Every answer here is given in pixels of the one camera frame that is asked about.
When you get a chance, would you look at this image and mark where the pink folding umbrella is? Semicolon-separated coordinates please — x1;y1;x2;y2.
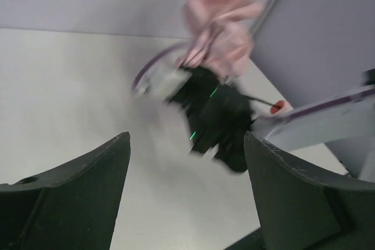
176;0;263;83

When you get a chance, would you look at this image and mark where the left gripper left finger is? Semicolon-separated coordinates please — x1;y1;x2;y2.
1;132;131;250

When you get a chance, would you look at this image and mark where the right aluminium corner post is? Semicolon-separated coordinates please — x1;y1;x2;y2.
249;0;278;37

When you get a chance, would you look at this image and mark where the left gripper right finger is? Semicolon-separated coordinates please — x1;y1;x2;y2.
244;133;374;249

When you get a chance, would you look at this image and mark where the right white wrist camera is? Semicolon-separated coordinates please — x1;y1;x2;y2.
134;64;191;100

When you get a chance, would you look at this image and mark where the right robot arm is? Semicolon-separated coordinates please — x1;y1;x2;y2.
168;67;374;174

